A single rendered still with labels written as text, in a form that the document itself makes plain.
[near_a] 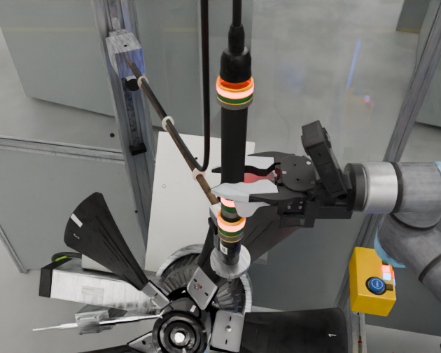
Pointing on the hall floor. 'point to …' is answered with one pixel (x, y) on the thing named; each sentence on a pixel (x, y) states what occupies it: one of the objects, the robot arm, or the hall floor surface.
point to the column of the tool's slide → (139, 194)
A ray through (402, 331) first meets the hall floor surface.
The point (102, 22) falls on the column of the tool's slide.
